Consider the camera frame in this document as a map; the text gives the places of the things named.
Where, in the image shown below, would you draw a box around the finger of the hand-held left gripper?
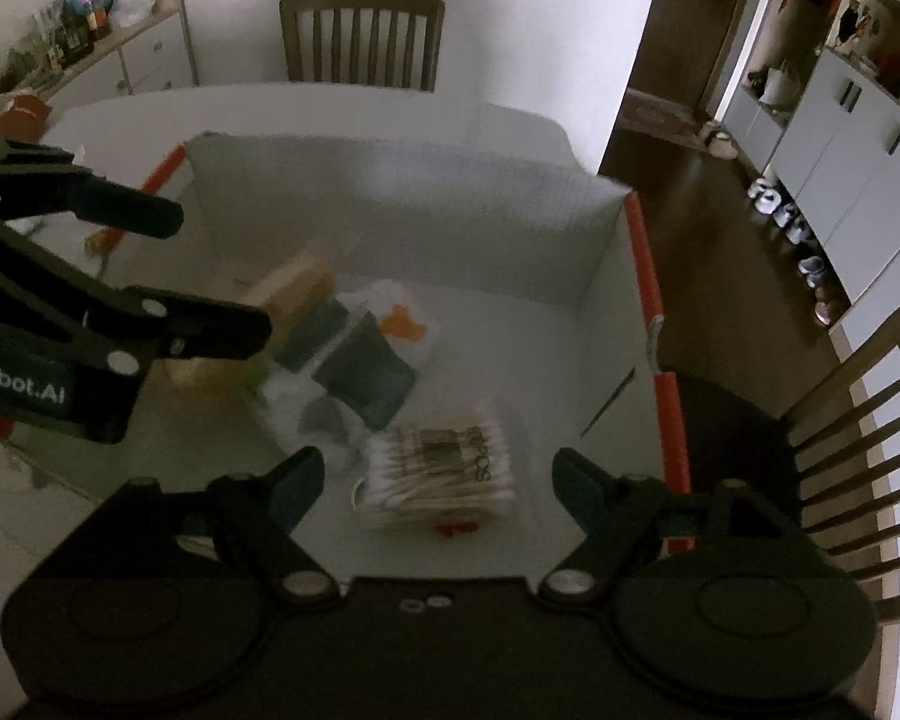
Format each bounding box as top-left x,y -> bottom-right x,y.
0,221 -> 273,377
0,137 -> 185,240

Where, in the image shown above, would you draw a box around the tan wooden block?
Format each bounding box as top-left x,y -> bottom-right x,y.
217,251 -> 336,332

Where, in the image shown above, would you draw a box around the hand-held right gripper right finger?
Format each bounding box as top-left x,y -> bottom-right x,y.
536,446 -> 800,610

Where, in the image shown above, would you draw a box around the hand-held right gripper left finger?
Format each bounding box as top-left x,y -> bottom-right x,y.
105,446 -> 342,606

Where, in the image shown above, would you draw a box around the white sideboard wooden top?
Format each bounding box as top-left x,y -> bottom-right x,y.
41,0 -> 200,102

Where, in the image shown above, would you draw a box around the clear plastic bag dark contents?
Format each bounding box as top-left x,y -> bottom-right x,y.
259,277 -> 443,466

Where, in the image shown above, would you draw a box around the patterned doormat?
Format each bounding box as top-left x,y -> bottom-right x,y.
619,86 -> 710,151

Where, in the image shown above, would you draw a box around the white wall cabinet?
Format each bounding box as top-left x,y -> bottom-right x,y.
720,0 -> 900,306

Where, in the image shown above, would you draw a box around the white plant pot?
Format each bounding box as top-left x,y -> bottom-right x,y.
761,64 -> 800,107

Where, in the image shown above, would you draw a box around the white slippers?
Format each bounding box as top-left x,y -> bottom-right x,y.
700,120 -> 737,158

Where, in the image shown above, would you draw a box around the row of shoes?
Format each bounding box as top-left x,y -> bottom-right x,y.
746,176 -> 852,327

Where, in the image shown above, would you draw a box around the brown wooden door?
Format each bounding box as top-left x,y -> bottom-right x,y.
626,0 -> 758,95

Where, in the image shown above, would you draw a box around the cotton swab pack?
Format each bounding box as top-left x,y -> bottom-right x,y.
352,401 -> 518,531

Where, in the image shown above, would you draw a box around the light wooden chair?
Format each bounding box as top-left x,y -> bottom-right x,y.
784,305 -> 900,625

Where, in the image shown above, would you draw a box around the white cardboard box red edges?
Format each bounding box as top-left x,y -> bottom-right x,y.
0,131 -> 695,556

